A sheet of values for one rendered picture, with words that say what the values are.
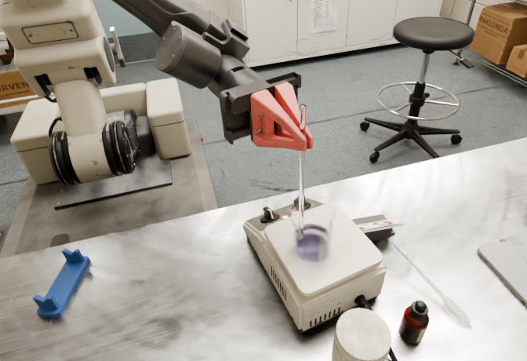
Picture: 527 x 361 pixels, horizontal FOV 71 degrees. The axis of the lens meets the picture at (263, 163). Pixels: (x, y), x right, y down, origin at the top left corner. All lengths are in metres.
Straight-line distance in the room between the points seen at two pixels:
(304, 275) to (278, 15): 2.53
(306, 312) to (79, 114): 0.90
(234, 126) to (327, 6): 2.60
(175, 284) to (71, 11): 0.77
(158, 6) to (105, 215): 0.92
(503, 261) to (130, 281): 0.56
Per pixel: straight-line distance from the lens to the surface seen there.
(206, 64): 0.46
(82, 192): 1.45
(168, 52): 0.46
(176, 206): 1.28
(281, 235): 0.51
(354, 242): 0.51
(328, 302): 0.49
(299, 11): 2.93
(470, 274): 0.64
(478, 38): 3.16
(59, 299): 0.64
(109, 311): 0.60
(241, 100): 0.40
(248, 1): 2.80
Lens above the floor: 1.23
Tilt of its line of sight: 38 degrees down
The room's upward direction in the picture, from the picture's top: 4 degrees counter-clockwise
